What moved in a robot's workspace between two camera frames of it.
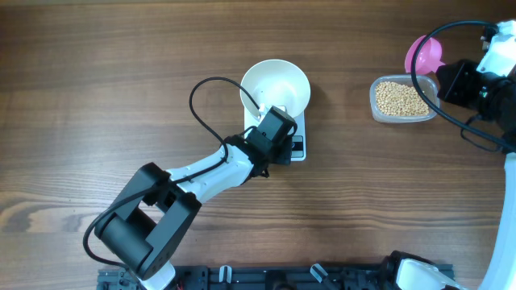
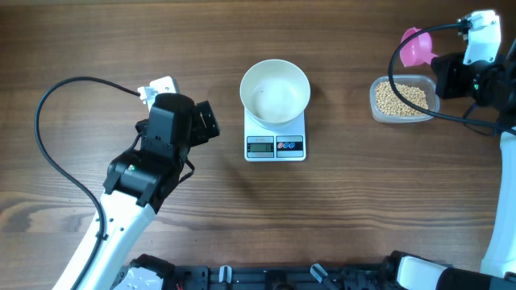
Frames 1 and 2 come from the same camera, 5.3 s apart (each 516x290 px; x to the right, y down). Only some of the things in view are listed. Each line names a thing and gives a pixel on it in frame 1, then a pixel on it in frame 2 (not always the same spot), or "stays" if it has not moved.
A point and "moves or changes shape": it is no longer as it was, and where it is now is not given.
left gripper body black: [282, 155] to [197, 136]
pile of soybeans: [400, 100] stays
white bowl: [276, 82] stays
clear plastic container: [393, 98] stays
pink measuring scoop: [428, 56] moves or changes shape
